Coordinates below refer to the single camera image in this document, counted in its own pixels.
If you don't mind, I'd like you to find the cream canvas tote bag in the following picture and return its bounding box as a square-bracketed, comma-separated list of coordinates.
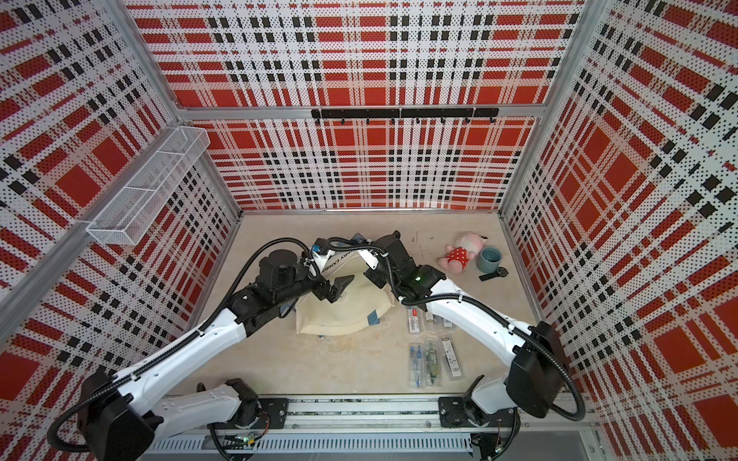
[296, 250, 395, 336]

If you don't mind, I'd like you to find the clear compass case red label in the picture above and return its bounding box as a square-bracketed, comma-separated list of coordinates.
[407, 307, 421, 335]

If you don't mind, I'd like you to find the clear case green compass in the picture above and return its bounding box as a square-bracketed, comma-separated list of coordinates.
[424, 340, 441, 387]

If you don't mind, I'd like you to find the clear case barcode label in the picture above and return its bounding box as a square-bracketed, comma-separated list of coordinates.
[441, 335, 464, 380]

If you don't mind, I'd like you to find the clear compass case gold label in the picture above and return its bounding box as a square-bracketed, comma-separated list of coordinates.
[423, 311, 438, 333]

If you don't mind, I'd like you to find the clear case blue compass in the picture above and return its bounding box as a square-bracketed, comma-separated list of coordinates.
[409, 343, 425, 389]

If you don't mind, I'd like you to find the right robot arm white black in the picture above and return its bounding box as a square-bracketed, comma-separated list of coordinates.
[312, 232, 586, 426]

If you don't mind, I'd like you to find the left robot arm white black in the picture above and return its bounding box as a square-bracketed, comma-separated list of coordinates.
[46, 237, 353, 460]

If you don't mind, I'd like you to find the pink plush toy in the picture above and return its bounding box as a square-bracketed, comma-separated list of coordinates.
[437, 232, 487, 275]

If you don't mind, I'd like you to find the teal ceramic cup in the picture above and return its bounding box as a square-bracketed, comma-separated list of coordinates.
[476, 246, 503, 274]

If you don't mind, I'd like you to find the small black tool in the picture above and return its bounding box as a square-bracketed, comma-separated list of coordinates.
[479, 267, 509, 282]

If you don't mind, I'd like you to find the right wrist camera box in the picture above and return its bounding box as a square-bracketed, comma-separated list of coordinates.
[359, 250, 381, 271]

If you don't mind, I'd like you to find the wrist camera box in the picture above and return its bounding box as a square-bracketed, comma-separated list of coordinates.
[311, 239, 336, 274]
[359, 250, 381, 271]

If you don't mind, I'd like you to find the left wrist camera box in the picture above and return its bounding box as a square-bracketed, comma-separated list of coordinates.
[311, 239, 336, 274]

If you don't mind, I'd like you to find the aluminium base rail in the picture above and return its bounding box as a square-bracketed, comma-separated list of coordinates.
[146, 394, 609, 460]

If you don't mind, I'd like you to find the black wall hook rail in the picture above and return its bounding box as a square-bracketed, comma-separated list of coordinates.
[311, 107, 500, 122]

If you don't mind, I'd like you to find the white wire mesh basket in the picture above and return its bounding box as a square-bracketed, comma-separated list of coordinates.
[86, 126, 209, 246]

